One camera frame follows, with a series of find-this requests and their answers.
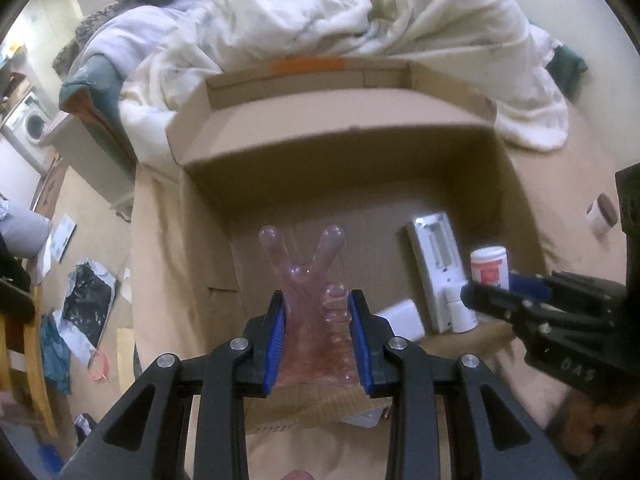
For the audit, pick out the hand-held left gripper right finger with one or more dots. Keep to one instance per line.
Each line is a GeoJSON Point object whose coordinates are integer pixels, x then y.
{"type": "Point", "coordinates": [361, 340]}

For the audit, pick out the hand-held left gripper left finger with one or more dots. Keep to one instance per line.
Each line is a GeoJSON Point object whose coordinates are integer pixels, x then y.
{"type": "Point", "coordinates": [274, 340]}

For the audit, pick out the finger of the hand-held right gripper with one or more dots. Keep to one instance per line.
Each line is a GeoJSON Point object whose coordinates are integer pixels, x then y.
{"type": "Point", "coordinates": [492, 300]}
{"type": "Point", "coordinates": [530, 285]}

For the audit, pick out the white bottle with red label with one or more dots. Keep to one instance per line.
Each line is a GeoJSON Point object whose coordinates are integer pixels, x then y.
{"type": "Point", "coordinates": [489, 270]}

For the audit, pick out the small white tube bottle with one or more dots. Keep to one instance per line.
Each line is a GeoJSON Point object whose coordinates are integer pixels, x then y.
{"type": "Point", "coordinates": [460, 315]}

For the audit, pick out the pink plastic massage tool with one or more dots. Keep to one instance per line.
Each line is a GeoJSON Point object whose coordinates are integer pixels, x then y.
{"type": "Point", "coordinates": [305, 310]}

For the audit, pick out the white earbuds case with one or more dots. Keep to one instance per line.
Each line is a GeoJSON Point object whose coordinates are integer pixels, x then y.
{"type": "Point", "coordinates": [400, 317]}

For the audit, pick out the white rectangular plastic device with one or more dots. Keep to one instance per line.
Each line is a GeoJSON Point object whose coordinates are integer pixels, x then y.
{"type": "Point", "coordinates": [435, 260]}

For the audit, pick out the brown cardboard box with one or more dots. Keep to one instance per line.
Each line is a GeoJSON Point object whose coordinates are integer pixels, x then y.
{"type": "Point", "coordinates": [325, 170]}

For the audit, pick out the white cup on bed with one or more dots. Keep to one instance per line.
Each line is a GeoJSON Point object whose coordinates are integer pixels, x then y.
{"type": "Point", "coordinates": [600, 215]}

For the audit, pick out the black plastic bag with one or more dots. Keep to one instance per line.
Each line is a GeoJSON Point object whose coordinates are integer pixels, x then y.
{"type": "Point", "coordinates": [87, 300]}

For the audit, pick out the dark teal pillow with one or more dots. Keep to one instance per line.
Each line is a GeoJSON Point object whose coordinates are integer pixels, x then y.
{"type": "Point", "coordinates": [570, 67]}

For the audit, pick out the papers on floor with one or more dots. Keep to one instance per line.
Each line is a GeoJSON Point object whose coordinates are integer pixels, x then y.
{"type": "Point", "coordinates": [60, 240]}

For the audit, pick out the wooden chair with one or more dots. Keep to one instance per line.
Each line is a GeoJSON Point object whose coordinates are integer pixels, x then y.
{"type": "Point", "coordinates": [37, 360]}

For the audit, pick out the grey bedside cabinet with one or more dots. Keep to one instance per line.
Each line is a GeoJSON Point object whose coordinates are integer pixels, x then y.
{"type": "Point", "coordinates": [85, 160]}

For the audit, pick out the black jacket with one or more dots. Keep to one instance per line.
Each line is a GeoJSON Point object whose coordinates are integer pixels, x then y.
{"type": "Point", "coordinates": [10, 270]}

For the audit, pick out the grey stuffed bag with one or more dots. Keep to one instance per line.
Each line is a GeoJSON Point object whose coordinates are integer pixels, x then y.
{"type": "Point", "coordinates": [20, 230]}

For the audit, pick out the teal cushion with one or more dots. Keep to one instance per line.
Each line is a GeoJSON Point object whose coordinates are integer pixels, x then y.
{"type": "Point", "coordinates": [100, 90]}

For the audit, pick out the cream printed duvet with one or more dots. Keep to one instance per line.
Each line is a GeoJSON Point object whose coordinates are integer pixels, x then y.
{"type": "Point", "coordinates": [350, 10]}

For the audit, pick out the white washing machine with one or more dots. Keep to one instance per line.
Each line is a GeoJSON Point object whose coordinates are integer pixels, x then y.
{"type": "Point", "coordinates": [30, 122]}

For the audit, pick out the lavender blanket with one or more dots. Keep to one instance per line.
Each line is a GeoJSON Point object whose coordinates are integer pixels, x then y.
{"type": "Point", "coordinates": [130, 25]}

